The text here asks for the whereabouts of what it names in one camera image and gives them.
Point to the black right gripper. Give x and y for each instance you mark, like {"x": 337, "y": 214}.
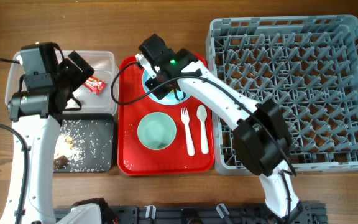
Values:
{"x": 163, "y": 93}

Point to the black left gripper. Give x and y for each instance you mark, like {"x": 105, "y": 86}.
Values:
{"x": 68, "y": 66}

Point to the red snack wrapper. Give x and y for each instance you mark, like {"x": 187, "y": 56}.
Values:
{"x": 95, "y": 85}

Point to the green bowl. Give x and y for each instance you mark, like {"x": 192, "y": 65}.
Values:
{"x": 156, "y": 131}

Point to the rice and food scraps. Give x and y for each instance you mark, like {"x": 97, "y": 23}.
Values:
{"x": 70, "y": 149}

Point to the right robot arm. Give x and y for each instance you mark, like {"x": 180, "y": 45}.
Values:
{"x": 260, "y": 136}

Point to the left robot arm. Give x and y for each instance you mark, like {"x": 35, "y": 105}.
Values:
{"x": 36, "y": 113}

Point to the clear plastic waste bin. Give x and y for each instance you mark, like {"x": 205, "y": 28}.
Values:
{"x": 103, "y": 63}

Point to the black food waste tray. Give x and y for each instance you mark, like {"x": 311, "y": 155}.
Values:
{"x": 95, "y": 143}

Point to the grey dishwasher rack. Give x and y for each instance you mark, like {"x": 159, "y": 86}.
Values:
{"x": 308, "y": 65}

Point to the light blue plate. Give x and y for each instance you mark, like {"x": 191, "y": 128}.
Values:
{"x": 169, "y": 99}

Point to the white plastic spoon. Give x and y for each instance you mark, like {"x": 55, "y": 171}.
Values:
{"x": 202, "y": 115}

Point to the red serving tray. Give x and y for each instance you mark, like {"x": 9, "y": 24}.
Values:
{"x": 135, "y": 159}

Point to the white plastic fork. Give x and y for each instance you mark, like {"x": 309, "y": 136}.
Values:
{"x": 189, "y": 142}

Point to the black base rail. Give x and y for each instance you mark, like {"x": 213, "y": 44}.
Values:
{"x": 251, "y": 213}

